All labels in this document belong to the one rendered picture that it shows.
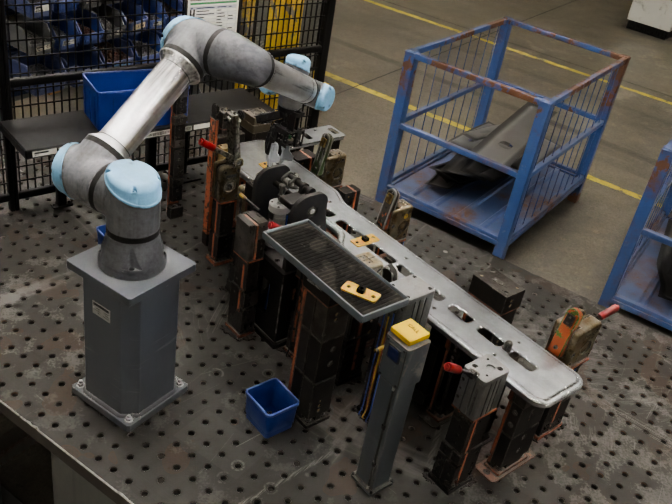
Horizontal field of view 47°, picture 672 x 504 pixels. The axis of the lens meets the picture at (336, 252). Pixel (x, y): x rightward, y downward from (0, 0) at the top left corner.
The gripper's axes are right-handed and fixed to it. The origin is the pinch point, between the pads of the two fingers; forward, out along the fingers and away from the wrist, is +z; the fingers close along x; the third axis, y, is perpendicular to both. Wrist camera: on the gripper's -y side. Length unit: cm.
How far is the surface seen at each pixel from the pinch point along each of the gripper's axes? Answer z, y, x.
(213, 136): -6.4, -11.1, -16.5
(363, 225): 2.3, 39.8, 0.8
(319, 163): -1.6, 7.5, 13.1
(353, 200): 4.8, 23.0, 15.2
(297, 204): -12, 42, -32
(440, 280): 3, 71, -2
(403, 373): 0, 94, -47
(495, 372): 0, 105, -28
